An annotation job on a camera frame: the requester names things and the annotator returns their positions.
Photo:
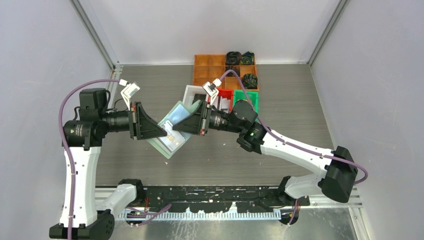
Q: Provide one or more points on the green card holder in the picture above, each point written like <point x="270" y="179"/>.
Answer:
<point x="176" y="114"/>

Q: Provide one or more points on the white plastic bin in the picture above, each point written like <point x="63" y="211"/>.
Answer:
<point x="189" y="92"/>

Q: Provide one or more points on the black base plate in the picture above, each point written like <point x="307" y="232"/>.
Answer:
<point x="212" y="199"/>

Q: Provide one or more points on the dark rolled item middle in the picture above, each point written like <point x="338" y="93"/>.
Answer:
<point x="234" y="70"/>

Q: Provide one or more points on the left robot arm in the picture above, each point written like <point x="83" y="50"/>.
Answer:
<point x="82" y="139"/>

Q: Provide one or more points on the white VIP card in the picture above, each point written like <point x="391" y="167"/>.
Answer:
<point x="173" y="139"/>

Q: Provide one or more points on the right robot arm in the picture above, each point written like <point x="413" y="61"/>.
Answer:
<point x="333" y="172"/>

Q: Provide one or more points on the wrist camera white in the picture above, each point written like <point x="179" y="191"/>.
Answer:
<point x="211" y="88"/>
<point x="129" y="90"/>

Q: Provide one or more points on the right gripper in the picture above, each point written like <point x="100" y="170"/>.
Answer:
<point x="192" y="124"/>

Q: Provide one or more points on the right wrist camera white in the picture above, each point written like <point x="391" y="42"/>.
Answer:
<point x="211" y="88"/>

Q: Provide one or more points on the red plastic bin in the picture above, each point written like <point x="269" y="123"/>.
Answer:
<point x="226" y="93"/>

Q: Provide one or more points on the white silver cards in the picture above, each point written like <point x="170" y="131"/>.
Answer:
<point x="223" y="104"/>

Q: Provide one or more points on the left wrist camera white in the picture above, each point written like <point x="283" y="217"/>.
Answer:
<point x="129" y="90"/>

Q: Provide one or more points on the black rolled item top-left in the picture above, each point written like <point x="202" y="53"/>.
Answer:
<point x="233" y="58"/>

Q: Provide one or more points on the dark green rolled item bottom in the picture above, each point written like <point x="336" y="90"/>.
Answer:
<point x="250" y="81"/>

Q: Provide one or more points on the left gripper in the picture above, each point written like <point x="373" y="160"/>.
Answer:
<point x="141" y="125"/>

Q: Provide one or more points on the green plastic bin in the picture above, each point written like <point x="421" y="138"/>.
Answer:
<point x="252" y="95"/>

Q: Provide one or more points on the dark green rolled item top-right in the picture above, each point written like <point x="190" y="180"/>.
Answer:
<point x="247" y="59"/>

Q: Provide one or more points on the orange compartment tray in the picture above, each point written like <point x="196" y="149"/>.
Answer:
<point x="208" y="67"/>

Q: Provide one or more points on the black cards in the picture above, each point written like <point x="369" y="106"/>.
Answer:
<point x="198" y="97"/>

